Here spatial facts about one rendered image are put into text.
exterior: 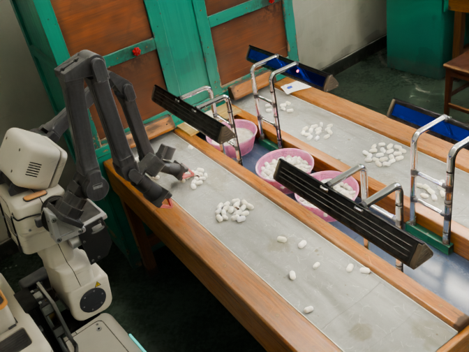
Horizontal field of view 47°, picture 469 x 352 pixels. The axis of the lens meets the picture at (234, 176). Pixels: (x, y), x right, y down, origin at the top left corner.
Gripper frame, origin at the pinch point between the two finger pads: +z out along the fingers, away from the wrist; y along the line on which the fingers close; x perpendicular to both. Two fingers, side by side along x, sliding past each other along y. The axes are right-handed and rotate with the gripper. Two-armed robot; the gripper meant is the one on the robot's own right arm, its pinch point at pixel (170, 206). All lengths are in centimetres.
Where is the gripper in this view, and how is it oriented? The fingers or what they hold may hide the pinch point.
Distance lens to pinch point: 197.9
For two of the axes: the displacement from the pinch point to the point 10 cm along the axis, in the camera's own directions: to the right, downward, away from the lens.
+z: 5.0, 5.2, 7.0
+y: -6.2, -3.5, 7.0
